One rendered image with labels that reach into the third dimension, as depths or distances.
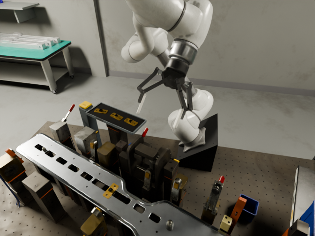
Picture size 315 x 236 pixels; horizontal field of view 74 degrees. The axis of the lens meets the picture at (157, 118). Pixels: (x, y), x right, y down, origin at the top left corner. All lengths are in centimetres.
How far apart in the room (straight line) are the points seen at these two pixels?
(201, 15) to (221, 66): 321
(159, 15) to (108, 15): 335
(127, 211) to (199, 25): 84
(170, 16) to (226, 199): 117
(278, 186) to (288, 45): 269
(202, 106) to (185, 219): 76
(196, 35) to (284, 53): 334
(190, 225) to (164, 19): 83
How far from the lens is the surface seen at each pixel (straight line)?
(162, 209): 107
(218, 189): 89
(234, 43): 379
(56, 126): 151
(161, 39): 127
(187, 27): 70
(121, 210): 108
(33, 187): 125
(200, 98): 146
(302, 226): 96
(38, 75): 446
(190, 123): 144
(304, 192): 129
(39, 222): 154
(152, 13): 67
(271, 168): 179
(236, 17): 368
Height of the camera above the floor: 194
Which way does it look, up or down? 38 degrees down
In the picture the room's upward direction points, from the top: straight up
